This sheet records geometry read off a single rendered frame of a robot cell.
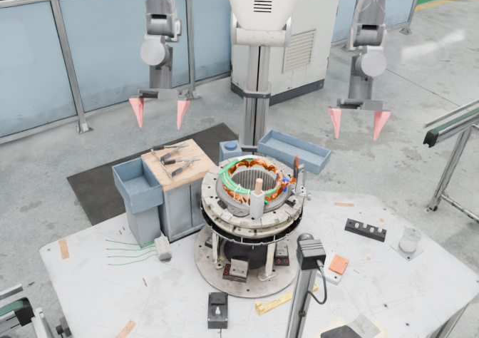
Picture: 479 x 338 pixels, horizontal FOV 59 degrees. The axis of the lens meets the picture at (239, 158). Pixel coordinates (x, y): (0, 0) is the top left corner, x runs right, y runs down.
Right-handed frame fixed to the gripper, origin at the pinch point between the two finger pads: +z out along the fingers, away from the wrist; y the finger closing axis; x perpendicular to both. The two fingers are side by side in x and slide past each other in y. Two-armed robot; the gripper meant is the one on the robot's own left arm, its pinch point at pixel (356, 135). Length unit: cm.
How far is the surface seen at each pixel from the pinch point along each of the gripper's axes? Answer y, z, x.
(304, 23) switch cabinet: 13, -68, 254
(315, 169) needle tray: -3.2, 16.0, 39.5
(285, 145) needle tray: -13, 10, 54
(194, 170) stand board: -45, 17, 33
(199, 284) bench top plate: -41, 54, 25
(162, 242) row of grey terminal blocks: -55, 44, 35
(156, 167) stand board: -58, 17, 33
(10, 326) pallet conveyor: -100, 68, 16
